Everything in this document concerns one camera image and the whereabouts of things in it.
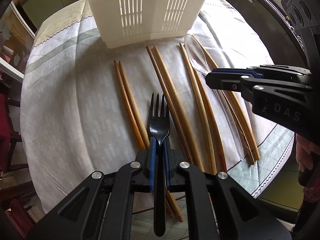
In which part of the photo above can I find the wooden chopstick eight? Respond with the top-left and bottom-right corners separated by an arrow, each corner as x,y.
184,34 -> 260,165

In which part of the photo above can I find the wooden chopstick seven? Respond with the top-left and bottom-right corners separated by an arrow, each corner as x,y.
215,90 -> 259,165

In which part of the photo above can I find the wooden chopstick five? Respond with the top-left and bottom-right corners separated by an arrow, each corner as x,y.
179,43 -> 216,174

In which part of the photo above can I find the wooden chopstick three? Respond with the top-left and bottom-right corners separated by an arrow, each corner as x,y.
146,46 -> 193,164

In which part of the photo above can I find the wooden chopstick six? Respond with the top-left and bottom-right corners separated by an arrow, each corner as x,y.
183,43 -> 228,173

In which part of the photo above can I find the wooden chopstick four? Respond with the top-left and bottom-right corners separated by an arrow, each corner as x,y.
152,46 -> 204,171

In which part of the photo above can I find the wooden chopstick one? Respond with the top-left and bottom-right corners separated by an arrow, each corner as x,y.
113,60 -> 175,218

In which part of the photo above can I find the black plastic fork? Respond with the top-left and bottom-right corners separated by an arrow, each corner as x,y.
148,95 -> 169,237

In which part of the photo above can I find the wooden chopstick two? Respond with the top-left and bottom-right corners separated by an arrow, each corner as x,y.
113,60 -> 184,222

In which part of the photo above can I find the person's right hand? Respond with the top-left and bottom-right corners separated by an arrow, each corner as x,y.
296,134 -> 320,172

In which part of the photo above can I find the red chair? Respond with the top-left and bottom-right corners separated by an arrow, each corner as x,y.
1,94 -> 35,238

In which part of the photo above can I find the grey white tablecloth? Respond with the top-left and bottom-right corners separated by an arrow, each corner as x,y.
20,0 -> 295,213

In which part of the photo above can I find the white plastic utensil holder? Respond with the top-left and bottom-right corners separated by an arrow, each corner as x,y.
88,0 -> 205,48

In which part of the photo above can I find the glass sliding door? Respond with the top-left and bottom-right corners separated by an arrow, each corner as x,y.
1,2 -> 35,82

